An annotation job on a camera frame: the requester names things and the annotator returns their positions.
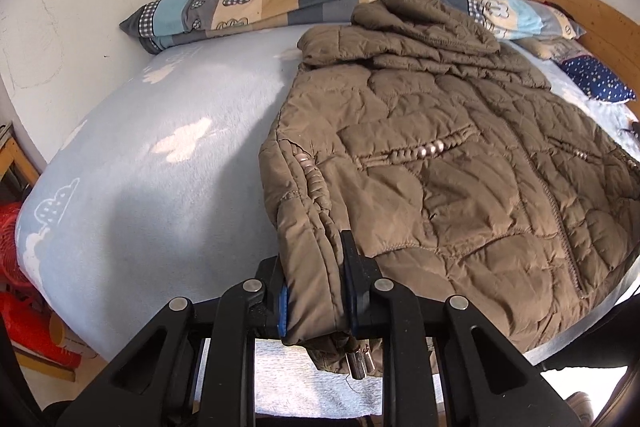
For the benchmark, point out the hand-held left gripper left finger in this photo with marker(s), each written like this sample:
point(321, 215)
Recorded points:
point(283, 307)

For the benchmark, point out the patchwork printed quilt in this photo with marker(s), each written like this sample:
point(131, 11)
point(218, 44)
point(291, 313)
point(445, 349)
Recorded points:
point(260, 7)

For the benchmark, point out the light blue cloud bed sheet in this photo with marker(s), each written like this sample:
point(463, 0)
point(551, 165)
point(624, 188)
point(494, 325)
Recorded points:
point(150, 207)

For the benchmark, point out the navy star print pillow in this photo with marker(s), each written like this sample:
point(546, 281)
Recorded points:
point(597, 79)

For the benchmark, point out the yellow cup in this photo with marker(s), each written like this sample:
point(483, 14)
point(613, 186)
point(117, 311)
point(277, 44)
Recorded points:
point(57, 332)

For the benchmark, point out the person's shoe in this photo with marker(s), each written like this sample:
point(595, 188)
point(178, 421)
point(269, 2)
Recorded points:
point(580, 404)

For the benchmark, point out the brown hooded puffer jacket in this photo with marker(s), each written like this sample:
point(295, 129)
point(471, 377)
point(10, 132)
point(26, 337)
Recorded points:
point(450, 207)

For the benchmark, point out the wooden bed headboard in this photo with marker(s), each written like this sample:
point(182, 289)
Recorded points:
point(600, 17)

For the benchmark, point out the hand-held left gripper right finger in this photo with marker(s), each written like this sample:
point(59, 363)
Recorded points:
point(352, 307)

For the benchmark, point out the wooden rack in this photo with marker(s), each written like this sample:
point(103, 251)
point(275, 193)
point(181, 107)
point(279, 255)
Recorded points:
point(15, 157)

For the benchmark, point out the sketch print pillow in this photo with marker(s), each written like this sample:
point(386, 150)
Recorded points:
point(570, 52)

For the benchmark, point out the dark red cloth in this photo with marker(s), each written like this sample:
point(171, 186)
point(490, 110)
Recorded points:
point(555, 8)

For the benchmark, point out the beige pillow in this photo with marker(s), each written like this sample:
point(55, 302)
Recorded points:
point(537, 48)

